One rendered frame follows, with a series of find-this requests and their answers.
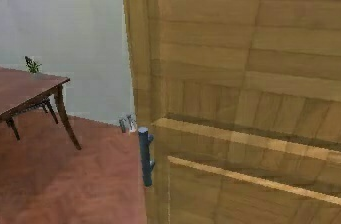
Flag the dark blue door handle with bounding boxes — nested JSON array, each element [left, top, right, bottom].
[[137, 126, 156, 188]]

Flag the small green houseplant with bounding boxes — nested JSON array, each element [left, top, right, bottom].
[[24, 55, 43, 75]]

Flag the dark brown wooden table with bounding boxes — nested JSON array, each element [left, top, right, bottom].
[[0, 63, 82, 224]]

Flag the light wooden room door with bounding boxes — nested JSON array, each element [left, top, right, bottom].
[[123, 0, 341, 224]]

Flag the small grey metal object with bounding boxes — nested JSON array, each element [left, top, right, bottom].
[[118, 114, 138, 134]]

